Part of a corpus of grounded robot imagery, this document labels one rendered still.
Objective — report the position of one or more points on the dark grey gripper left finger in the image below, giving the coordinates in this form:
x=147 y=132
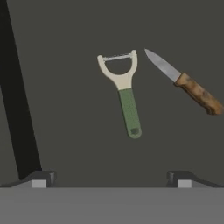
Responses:
x=40 y=178

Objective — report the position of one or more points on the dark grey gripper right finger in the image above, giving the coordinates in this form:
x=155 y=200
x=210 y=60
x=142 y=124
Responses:
x=182 y=178

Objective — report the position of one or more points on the dark drawer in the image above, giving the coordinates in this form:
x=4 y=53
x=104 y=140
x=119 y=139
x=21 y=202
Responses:
x=87 y=116

